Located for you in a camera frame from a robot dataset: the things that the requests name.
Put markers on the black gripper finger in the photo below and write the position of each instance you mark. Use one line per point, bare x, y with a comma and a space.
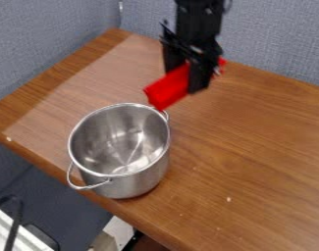
202, 68
173, 55

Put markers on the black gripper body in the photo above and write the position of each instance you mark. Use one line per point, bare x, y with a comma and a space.
197, 27

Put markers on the red rectangular block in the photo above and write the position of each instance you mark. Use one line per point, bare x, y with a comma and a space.
171, 88

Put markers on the stainless steel pot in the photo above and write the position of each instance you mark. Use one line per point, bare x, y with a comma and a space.
119, 149

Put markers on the white appliance with dark panel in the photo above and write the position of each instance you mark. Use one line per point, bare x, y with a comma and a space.
31, 239

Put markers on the white table leg bracket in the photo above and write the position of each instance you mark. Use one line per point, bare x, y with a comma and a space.
113, 237

